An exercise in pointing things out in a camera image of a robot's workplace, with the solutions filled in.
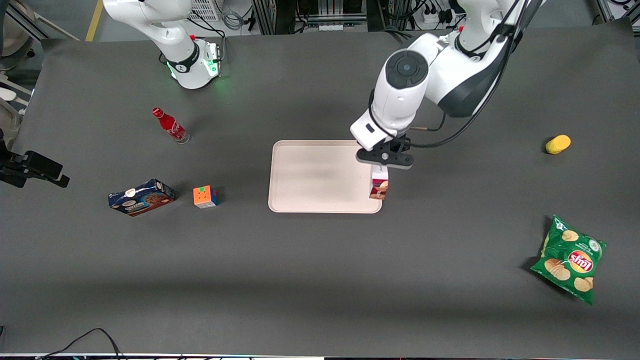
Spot beige chair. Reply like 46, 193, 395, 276
0, 0, 40, 59

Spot green chips bag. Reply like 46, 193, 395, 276
530, 215, 608, 306

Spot red cola bottle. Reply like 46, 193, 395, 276
152, 107, 191, 145

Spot black left base cables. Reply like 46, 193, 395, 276
382, 27, 417, 44

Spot grey coiled cable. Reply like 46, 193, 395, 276
221, 10, 245, 31

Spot colourful puzzle cube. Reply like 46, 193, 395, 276
192, 185, 220, 209

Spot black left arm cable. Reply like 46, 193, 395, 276
410, 0, 544, 149

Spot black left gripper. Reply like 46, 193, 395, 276
355, 137, 415, 170

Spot yellow lemon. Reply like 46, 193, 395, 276
545, 134, 572, 155

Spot beige plastic tray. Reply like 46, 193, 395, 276
268, 140, 383, 214

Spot red cookie box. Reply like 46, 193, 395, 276
369, 165, 390, 201

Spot blue cookie box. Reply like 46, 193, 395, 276
107, 178, 176, 217

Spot thin black table cable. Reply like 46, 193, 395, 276
35, 327, 125, 360

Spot black right base cable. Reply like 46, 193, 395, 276
187, 16, 229, 65

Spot white vented box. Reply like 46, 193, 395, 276
189, 0, 222, 22

